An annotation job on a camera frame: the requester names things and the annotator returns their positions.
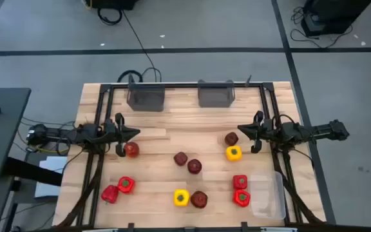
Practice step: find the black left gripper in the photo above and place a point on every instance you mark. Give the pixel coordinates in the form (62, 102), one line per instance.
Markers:
(111, 130)

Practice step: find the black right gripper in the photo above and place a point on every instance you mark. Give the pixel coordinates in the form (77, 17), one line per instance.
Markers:
(266, 130)

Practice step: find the red apple with yellow patch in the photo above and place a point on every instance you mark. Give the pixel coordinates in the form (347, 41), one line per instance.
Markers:
(131, 149)

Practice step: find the dark red apple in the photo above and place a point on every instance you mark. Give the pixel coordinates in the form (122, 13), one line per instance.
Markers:
(194, 166)
(231, 138)
(199, 199)
(180, 158)

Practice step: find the yellow bell pepper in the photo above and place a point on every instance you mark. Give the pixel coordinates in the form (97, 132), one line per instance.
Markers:
(234, 153)
(181, 197)

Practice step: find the red bell pepper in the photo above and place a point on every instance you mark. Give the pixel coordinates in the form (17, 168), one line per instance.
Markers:
(240, 182)
(126, 184)
(109, 194)
(241, 198)

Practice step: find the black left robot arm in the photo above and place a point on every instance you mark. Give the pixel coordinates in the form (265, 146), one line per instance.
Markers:
(53, 133)

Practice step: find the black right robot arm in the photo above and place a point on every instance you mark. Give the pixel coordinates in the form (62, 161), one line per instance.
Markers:
(320, 132)

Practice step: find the dark gray basket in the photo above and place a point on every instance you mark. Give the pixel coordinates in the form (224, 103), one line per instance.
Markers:
(146, 98)
(216, 95)

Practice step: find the clear plastic bin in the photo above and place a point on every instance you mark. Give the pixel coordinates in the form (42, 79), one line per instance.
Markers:
(267, 193)

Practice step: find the white paper stack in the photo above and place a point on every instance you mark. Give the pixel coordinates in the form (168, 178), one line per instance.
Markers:
(53, 164)

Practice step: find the black desk beam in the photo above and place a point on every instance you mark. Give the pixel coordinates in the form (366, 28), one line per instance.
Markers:
(34, 172)

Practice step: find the gray desk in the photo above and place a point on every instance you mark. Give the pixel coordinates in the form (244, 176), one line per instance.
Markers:
(2, 129)

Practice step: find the black equipment box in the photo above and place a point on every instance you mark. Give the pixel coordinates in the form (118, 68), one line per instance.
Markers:
(113, 3)

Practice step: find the large black equipment case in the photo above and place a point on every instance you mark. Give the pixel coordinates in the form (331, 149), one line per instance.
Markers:
(333, 13)

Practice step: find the small gray clamp post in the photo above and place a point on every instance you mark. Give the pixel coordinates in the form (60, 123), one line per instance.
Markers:
(248, 81)

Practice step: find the black aluminium table frame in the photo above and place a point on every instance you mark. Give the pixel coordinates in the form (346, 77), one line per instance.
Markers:
(185, 85)

